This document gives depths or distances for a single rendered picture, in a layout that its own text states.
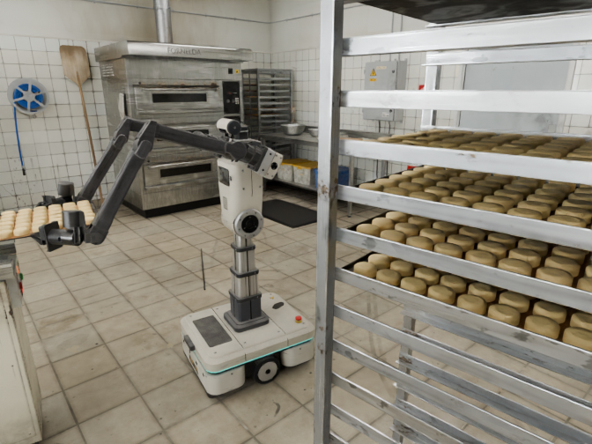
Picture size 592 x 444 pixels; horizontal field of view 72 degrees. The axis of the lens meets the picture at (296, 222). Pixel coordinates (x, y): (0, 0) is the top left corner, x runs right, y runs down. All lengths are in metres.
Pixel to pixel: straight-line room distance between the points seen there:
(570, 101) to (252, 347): 1.87
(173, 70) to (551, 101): 4.90
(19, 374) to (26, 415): 0.20
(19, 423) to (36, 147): 4.22
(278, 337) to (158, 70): 3.75
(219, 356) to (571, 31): 1.91
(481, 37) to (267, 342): 1.86
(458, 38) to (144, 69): 4.67
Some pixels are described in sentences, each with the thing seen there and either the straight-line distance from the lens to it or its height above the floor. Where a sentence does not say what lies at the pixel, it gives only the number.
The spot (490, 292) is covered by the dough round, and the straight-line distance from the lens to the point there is 0.87.
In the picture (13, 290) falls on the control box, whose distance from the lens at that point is 1.95.
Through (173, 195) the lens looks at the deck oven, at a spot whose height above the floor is 0.25.
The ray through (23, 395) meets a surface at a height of 0.33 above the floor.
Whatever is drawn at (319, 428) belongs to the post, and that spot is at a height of 0.74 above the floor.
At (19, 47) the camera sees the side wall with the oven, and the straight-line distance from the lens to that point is 5.93.
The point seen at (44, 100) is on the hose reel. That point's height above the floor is 1.39.
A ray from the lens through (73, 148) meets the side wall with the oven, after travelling 6.02.
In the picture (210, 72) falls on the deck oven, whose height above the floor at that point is 1.72.
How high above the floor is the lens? 1.52
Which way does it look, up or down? 18 degrees down
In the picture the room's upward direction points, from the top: straight up
